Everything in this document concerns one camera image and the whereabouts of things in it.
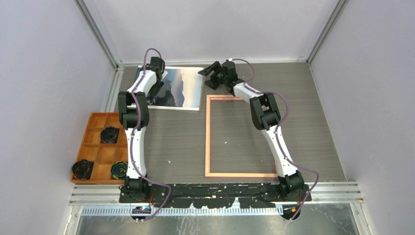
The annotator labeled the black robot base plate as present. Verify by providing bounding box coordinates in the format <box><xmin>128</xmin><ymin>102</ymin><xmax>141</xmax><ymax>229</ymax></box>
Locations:
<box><xmin>119</xmin><ymin>183</ymin><xmax>312</xmax><ymax>210</ymax></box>

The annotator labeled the clear acrylic sheet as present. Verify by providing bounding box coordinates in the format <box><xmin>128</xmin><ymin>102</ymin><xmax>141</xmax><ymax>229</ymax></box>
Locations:
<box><xmin>203</xmin><ymin>68</ymin><xmax>212</xmax><ymax>89</ymax></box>

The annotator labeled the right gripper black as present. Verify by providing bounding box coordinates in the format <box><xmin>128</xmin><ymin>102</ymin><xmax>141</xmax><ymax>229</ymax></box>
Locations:
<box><xmin>197</xmin><ymin>62</ymin><xmax>227</xmax><ymax>90</ymax></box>

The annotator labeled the aluminium rail front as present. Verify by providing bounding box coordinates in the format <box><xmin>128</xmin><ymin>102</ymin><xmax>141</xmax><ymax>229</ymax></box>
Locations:
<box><xmin>69</xmin><ymin>182</ymin><xmax>364</xmax><ymax>208</ymax></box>

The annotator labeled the pink wooden picture frame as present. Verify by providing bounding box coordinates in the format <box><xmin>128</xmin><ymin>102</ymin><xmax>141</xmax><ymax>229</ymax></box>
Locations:
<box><xmin>205</xmin><ymin>94</ymin><xmax>280</xmax><ymax>178</ymax></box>

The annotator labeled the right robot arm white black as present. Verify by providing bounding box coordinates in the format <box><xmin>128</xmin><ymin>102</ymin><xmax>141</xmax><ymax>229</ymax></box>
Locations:
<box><xmin>198</xmin><ymin>59</ymin><xmax>308</xmax><ymax>201</ymax></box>

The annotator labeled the black coiled cable upper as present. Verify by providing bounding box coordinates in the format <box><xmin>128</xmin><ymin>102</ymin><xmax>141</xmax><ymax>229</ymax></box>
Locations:
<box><xmin>99</xmin><ymin>126</ymin><xmax>120</xmax><ymax>144</ymax></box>

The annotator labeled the black yellow coiled cable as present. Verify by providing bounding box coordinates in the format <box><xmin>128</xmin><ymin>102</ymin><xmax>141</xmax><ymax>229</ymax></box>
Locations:
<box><xmin>110</xmin><ymin>161</ymin><xmax>128</xmax><ymax>181</ymax></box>

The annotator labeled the landscape photo print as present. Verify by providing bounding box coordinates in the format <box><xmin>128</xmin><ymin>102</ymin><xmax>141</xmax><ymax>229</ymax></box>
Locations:
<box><xmin>127</xmin><ymin>66</ymin><xmax>204</xmax><ymax>111</ymax></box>

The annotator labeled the black coiled cable bottom-left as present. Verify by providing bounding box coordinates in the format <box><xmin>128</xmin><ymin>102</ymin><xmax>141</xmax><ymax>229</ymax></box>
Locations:
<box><xmin>71</xmin><ymin>159</ymin><xmax>94</xmax><ymax>181</ymax></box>

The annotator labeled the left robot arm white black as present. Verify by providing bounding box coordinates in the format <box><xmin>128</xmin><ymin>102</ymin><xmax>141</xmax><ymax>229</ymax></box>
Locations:
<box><xmin>118</xmin><ymin>57</ymin><xmax>165</xmax><ymax>203</ymax></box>

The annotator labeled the orange compartment tray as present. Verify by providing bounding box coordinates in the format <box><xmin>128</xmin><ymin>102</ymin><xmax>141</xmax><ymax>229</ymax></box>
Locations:
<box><xmin>70</xmin><ymin>112</ymin><xmax>128</xmax><ymax>185</ymax></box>

